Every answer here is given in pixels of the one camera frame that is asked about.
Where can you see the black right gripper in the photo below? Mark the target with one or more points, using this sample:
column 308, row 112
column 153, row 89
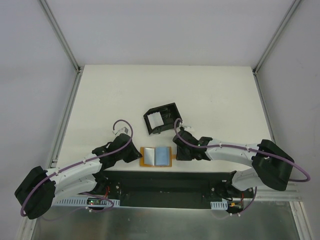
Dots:
column 181, row 151

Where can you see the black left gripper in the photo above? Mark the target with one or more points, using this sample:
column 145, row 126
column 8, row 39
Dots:
column 129, row 152

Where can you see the yellow leather card holder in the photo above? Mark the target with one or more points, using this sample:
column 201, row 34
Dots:
column 156, row 157

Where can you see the black plastic card box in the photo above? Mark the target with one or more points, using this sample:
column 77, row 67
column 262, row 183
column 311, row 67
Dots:
column 169, row 113

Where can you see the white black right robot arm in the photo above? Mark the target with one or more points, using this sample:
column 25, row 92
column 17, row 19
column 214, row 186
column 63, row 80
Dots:
column 264, row 170

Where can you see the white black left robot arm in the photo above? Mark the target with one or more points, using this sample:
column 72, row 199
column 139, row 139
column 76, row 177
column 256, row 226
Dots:
column 42, row 188

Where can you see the white cards in box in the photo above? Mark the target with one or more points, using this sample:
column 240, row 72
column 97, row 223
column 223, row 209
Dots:
column 155, row 120

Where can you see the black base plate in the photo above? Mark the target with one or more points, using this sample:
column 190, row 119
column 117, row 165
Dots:
column 156, row 189

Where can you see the white cable duct right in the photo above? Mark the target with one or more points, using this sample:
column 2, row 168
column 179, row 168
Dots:
column 219, row 205

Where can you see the white cable duct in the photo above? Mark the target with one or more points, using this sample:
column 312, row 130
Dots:
column 219, row 205
column 88, row 201

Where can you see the white cable duct left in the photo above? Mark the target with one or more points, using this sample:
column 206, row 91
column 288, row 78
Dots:
column 88, row 201

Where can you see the aluminium front cross rail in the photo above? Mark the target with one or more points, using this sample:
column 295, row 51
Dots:
column 287, row 192

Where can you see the aluminium frame rail right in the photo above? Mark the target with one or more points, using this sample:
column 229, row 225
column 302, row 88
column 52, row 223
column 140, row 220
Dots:
column 274, row 74

